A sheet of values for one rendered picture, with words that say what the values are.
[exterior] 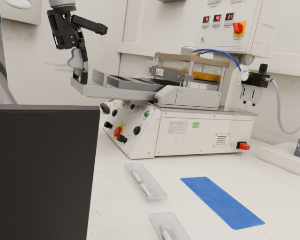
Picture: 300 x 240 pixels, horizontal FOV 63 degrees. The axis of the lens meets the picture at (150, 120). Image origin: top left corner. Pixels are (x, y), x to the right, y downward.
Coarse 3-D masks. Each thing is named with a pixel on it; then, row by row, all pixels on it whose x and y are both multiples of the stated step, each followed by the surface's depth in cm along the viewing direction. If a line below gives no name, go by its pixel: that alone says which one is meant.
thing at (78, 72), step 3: (75, 69) 83; (78, 69) 79; (81, 69) 79; (75, 72) 83; (78, 72) 78; (81, 72) 74; (84, 72) 74; (87, 72) 75; (75, 75) 86; (78, 75) 78; (81, 75) 74; (84, 75) 74; (87, 75) 75; (78, 78) 87; (81, 78) 74; (84, 78) 74; (87, 78) 75; (81, 81) 74; (84, 81) 75; (87, 81) 75
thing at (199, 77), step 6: (162, 66) 100; (186, 66) 97; (186, 72) 87; (192, 72) 88; (198, 72) 89; (198, 78) 90; (204, 78) 91; (210, 78) 91; (216, 78) 94; (210, 84) 93; (216, 84) 95
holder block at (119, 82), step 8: (112, 80) 83; (120, 80) 78; (128, 80) 86; (136, 80) 87; (144, 80) 94; (120, 88) 78; (128, 88) 79; (136, 88) 80; (144, 88) 82; (152, 88) 83; (160, 88) 84
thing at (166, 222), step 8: (152, 216) 48; (160, 216) 49; (168, 216) 49; (160, 224) 46; (168, 224) 47; (176, 224) 47; (160, 232) 44; (168, 232) 44; (176, 232) 45; (184, 232) 45
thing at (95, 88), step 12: (96, 72) 85; (72, 84) 87; (84, 84) 74; (96, 84) 79; (108, 84) 84; (96, 96) 74; (108, 96) 76; (120, 96) 78; (132, 96) 79; (144, 96) 81
